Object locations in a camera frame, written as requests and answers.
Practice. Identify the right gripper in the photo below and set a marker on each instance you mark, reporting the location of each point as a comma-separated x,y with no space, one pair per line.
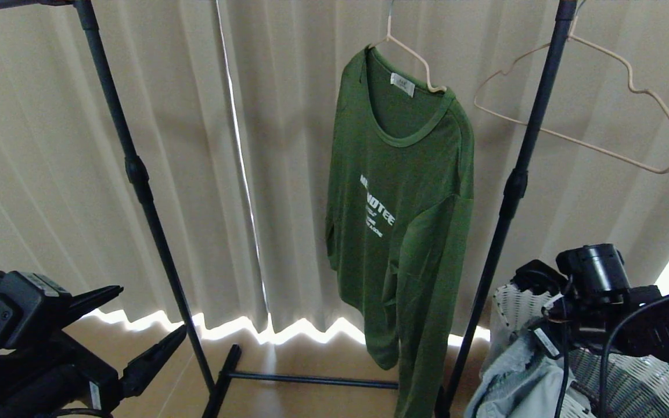
590,328

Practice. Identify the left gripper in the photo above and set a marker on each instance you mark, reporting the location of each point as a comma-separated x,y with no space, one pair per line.
50,389

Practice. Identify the pale grey garment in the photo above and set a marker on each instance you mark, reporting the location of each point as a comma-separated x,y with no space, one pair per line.
514,389

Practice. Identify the green long-sleeved shirt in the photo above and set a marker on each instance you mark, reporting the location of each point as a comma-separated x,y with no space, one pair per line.
404,174

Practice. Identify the pink clothes hanger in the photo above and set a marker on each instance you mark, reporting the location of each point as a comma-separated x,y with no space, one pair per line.
407,51
601,151

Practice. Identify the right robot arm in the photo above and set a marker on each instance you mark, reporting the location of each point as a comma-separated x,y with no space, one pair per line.
659,331

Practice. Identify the white laundry basket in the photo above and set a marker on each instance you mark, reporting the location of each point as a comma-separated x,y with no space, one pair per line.
659,389

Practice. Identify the black clothes rack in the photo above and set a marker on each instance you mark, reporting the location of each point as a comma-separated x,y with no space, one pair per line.
137,174

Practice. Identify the beige curtain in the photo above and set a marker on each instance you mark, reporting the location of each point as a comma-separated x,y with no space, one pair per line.
32,145

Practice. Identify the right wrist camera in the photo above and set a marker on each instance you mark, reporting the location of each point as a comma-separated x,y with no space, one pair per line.
538,278

